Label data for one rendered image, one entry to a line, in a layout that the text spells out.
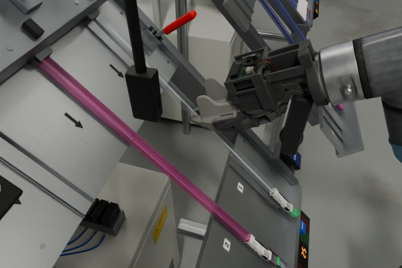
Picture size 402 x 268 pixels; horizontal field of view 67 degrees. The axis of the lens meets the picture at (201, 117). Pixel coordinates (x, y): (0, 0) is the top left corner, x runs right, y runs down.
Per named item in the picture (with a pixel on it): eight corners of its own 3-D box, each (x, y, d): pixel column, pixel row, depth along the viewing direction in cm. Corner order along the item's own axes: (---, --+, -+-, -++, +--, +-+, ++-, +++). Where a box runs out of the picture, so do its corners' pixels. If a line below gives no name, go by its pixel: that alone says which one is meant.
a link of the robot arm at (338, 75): (362, 76, 42) (368, 115, 37) (327, 84, 45) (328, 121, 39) (350, 29, 39) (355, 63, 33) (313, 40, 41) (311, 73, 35)
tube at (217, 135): (293, 212, 63) (298, 210, 62) (292, 218, 62) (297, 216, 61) (101, 18, 45) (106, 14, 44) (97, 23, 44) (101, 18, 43)
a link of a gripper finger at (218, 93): (186, 79, 52) (235, 67, 47) (203, 106, 55) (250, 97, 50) (179, 91, 50) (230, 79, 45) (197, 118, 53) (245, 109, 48)
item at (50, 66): (273, 258, 55) (280, 257, 54) (271, 265, 54) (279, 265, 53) (32, 47, 37) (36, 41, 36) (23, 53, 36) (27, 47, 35)
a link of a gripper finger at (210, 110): (176, 96, 49) (229, 81, 44) (194, 123, 52) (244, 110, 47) (170, 108, 46) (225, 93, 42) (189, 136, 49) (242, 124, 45)
